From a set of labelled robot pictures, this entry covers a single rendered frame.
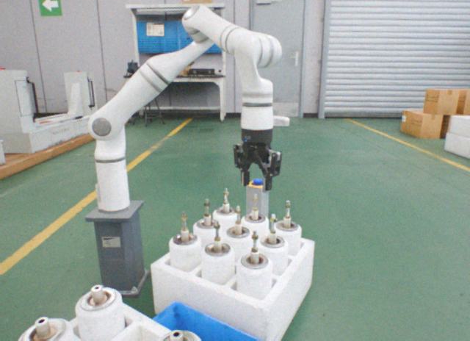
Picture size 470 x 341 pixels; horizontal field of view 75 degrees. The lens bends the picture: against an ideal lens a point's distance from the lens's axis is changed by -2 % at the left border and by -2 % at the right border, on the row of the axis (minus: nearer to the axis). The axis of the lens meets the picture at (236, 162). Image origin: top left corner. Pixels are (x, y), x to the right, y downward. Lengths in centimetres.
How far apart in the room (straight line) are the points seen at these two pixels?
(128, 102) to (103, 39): 548
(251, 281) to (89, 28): 605
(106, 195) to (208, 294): 45
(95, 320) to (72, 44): 614
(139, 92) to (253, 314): 68
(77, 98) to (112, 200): 337
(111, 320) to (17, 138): 270
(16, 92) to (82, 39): 347
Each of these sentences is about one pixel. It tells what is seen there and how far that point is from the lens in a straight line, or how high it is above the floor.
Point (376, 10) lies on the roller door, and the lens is 634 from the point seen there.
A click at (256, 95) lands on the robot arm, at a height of 69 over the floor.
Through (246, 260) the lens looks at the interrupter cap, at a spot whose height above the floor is 25.
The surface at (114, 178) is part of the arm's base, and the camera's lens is 106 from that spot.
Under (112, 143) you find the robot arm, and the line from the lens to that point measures 108.
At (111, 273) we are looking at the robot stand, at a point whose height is 9.
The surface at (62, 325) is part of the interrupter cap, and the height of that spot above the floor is 25.
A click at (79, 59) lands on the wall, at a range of 662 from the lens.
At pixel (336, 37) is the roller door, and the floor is 141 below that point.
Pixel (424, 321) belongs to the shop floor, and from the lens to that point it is 122.
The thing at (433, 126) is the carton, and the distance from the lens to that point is 453.
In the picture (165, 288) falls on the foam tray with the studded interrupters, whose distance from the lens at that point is 103.
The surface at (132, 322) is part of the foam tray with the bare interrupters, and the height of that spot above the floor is 18.
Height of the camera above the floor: 73
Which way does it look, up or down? 15 degrees down
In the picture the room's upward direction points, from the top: straight up
